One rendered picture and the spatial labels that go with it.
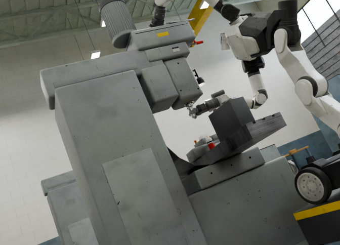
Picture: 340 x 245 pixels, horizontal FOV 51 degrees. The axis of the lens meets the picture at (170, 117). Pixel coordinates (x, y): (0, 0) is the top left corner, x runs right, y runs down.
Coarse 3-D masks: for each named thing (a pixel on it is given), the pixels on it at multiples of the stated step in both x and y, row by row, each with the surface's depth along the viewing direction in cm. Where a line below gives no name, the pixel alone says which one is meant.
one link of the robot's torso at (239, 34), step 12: (252, 12) 251; (264, 12) 240; (240, 24) 236; (252, 24) 231; (264, 24) 227; (228, 36) 240; (240, 36) 233; (252, 36) 228; (264, 36) 226; (240, 48) 240; (252, 48) 233; (264, 48) 230; (252, 60) 252
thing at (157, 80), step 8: (144, 72) 236; (152, 72) 238; (160, 72) 240; (144, 80) 236; (152, 80) 236; (160, 80) 237; (168, 80) 239; (144, 88) 239; (152, 88) 233; (160, 88) 235; (168, 88) 237; (152, 96) 232; (160, 96) 233; (168, 96) 235; (176, 96) 237; (152, 104) 235; (160, 104) 238; (168, 104) 246; (152, 112) 248
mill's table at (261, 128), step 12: (264, 120) 182; (276, 120) 184; (240, 132) 184; (252, 132) 177; (264, 132) 180; (228, 144) 198; (240, 144) 187; (252, 144) 208; (204, 156) 227; (216, 156) 214; (228, 156) 218
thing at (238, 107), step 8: (224, 104) 203; (232, 104) 199; (240, 104) 202; (216, 112) 210; (224, 112) 204; (232, 112) 199; (240, 112) 199; (248, 112) 202; (216, 120) 211; (224, 120) 205; (232, 120) 200; (240, 120) 196; (248, 120) 199; (216, 128) 212; (224, 128) 207; (232, 128) 201; (224, 136) 208
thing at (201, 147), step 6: (204, 138) 237; (198, 144) 242; (204, 144) 236; (216, 144) 238; (192, 150) 233; (198, 150) 233; (204, 150) 234; (192, 156) 236; (198, 156) 231; (192, 162) 244
